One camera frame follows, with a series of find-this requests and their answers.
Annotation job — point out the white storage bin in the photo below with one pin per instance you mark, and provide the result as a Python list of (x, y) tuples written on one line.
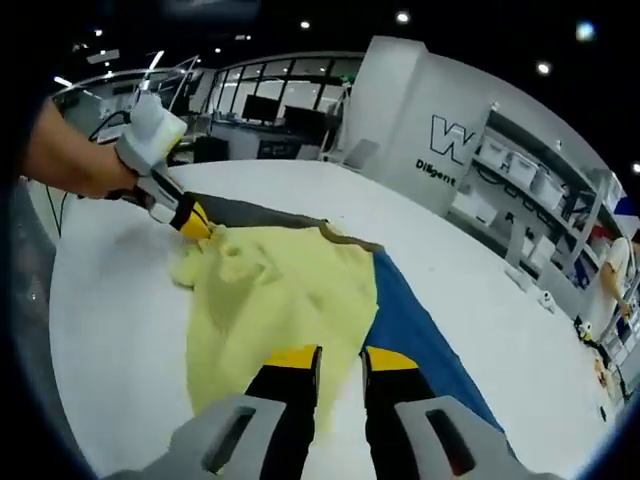
[(547, 187), (495, 147), (522, 166)]

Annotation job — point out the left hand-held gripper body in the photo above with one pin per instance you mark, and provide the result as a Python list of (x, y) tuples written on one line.
[(150, 135)]

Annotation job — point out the beige orange items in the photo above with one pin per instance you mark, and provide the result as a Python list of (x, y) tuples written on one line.
[(602, 375)]

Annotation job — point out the yellow grey blue garment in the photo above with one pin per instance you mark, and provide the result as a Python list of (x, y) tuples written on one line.
[(280, 290)]

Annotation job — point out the person's left hand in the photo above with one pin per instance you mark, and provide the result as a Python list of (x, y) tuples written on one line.
[(110, 175)]

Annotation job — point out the office desk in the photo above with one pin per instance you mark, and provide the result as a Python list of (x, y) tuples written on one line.
[(240, 140)]

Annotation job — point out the ceiling spotlights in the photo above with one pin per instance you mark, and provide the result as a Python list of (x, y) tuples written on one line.
[(402, 17)]

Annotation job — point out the black monitor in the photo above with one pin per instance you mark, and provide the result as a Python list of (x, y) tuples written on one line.
[(260, 109), (305, 119)]

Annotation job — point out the small white object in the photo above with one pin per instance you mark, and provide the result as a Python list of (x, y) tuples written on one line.
[(547, 300)]

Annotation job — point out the white cloth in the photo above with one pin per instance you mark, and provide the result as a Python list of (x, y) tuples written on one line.
[(520, 281)]

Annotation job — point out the white box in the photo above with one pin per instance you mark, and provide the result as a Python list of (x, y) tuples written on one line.
[(542, 250), (475, 205)]

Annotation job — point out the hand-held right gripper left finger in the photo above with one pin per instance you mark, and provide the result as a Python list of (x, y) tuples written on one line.
[(280, 390)]

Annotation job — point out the grey office chair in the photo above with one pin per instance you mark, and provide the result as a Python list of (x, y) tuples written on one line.
[(364, 152)]

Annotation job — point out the white floor stand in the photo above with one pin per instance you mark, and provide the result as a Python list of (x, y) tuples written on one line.
[(344, 115)]

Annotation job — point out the small black object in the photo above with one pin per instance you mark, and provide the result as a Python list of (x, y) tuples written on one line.
[(602, 415)]

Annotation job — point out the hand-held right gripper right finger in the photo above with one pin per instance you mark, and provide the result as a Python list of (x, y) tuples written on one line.
[(395, 385)]

